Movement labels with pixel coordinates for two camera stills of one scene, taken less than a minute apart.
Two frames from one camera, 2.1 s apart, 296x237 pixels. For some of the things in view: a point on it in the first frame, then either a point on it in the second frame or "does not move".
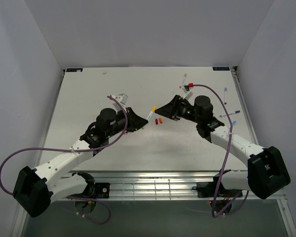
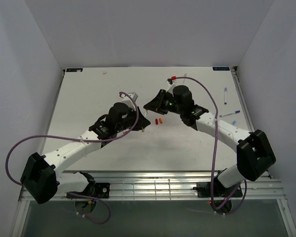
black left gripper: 135,122 does not move
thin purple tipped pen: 235,112 does not move
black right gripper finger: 170,109 → 157,104
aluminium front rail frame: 163,185 does not move
